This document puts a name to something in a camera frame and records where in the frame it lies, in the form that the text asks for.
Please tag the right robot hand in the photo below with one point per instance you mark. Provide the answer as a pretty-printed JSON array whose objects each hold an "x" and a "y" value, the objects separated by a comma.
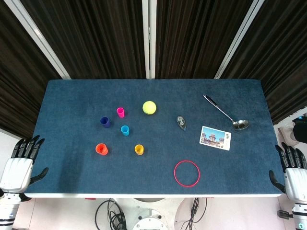
[{"x": 296, "y": 179}]

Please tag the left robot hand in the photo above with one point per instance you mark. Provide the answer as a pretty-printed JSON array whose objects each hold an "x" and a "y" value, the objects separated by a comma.
[{"x": 18, "y": 170}]

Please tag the dark blue plastic cup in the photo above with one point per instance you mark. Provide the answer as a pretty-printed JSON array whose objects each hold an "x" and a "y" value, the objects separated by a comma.
[{"x": 105, "y": 122}]

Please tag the cyan plastic cup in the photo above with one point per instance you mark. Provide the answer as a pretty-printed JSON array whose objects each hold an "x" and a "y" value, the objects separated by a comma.
[{"x": 125, "y": 130}]

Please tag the magenta plastic cup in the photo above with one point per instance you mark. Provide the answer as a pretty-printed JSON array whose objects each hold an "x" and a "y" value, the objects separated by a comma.
[{"x": 120, "y": 112}]

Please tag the yellow plastic cup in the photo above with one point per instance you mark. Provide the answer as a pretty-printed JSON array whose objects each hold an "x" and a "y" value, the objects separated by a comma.
[{"x": 139, "y": 149}]

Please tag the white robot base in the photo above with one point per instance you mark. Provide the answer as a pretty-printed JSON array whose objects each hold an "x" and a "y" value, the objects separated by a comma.
[{"x": 148, "y": 215}]

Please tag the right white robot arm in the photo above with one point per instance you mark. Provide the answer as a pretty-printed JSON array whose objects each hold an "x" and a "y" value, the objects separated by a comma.
[{"x": 299, "y": 215}]

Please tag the black caster leg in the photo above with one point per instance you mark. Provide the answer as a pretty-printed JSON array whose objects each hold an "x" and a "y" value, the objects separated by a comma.
[{"x": 284, "y": 214}]

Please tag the dark background equipment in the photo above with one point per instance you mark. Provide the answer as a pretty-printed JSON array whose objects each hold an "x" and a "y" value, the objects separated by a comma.
[{"x": 301, "y": 131}]

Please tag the orange plastic cup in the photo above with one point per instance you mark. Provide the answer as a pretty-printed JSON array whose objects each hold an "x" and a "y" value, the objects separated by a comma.
[{"x": 101, "y": 149}]

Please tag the building photo postcard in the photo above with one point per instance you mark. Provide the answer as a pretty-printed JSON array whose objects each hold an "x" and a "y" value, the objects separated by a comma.
[{"x": 215, "y": 138}]

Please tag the dark brown curtain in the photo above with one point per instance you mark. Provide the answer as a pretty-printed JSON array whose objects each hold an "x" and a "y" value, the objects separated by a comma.
[
  {"x": 196, "y": 36},
  {"x": 19, "y": 72},
  {"x": 96, "y": 36},
  {"x": 283, "y": 60}
]

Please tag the clear correction tape dispenser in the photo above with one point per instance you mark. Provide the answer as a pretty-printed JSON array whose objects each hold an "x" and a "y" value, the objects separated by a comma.
[{"x": 181, "y": 122}]

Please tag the blue table cloth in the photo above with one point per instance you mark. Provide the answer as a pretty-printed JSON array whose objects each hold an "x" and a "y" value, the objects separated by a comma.
[{"x": 148, "y": 167}]

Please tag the yellow tennis ball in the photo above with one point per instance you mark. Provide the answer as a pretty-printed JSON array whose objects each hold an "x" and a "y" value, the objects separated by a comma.
[{"x": 149, "y": 107}]

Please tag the white frame post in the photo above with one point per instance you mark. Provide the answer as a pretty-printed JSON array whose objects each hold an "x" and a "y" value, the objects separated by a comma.
[
  {"x": 239, "y": 38},
  {"x": 40, "y": 38},
  {"x": 148, "y": 36}
]

